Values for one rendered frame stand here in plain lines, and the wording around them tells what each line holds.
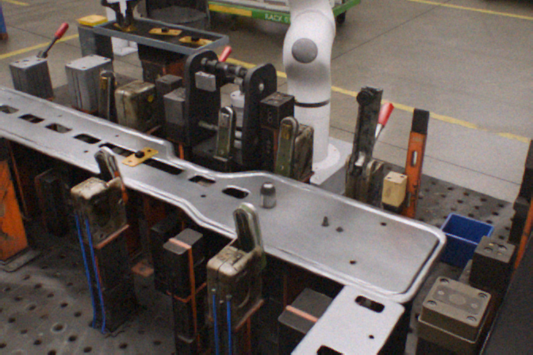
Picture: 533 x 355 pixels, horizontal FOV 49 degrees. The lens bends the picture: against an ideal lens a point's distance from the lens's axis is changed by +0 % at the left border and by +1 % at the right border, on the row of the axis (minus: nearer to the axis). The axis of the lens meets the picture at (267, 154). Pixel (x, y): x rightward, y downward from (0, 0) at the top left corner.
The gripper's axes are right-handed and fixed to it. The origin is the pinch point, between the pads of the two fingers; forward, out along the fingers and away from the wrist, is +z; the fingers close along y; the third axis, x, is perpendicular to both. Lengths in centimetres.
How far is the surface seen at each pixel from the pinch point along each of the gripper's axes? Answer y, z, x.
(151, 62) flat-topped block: -1.3, 9.8, 11.1
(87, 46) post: 7.1, 10.0, -13.0
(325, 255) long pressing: 8, 19, 94
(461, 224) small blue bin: -48, 42, 83
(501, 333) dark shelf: 3, 16, 123
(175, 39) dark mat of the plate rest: -6.0, 2.7, 17.5
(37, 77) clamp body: 22.3, 16.7, -14.9
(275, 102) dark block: -8, 7, 58
